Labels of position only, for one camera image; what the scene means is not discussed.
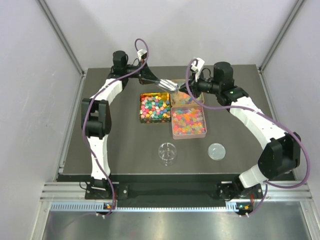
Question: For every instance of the clear plastic jar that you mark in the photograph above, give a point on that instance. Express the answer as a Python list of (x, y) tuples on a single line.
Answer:
[(167, 152)]

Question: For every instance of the gold tin of pastel gummies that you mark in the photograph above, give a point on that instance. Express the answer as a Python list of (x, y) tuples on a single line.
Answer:
[(180, 98)]

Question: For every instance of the aluminium front rail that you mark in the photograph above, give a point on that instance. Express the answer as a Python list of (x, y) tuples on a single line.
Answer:
[(72, 197)]

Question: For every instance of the clear round jar lid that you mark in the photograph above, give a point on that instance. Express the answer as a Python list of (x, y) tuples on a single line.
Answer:
[(216, 151)]

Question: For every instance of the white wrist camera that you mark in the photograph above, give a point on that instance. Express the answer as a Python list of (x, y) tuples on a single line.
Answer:
[(197, 67), (142, 55)]

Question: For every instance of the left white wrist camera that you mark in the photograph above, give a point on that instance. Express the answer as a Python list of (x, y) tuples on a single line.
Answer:
[(142, 55)]

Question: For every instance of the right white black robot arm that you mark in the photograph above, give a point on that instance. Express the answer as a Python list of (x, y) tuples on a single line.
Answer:
[(280, 147)]

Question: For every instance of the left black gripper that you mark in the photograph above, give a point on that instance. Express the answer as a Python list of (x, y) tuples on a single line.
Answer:
[(144, 75)]

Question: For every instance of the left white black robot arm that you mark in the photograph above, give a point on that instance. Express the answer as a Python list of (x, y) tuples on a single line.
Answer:
[(96, 121)]

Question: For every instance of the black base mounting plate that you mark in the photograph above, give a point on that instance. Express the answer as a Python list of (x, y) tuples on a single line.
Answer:
[(209, 190)]

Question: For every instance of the gold tin of star candies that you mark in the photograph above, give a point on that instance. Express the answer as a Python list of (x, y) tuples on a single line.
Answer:
[(155, 108)]

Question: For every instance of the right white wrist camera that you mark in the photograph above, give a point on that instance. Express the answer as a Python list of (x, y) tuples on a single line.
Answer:
[(197, 67)]

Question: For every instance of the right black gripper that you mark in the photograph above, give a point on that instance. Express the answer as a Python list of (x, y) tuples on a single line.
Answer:
[(194, 85)]

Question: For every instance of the silver metal scoop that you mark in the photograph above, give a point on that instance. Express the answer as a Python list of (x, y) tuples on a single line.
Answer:
[(167, 85)]

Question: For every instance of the pink tin of bright gummies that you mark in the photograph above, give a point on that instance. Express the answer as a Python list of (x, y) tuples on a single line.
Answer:
[(188, 122)]

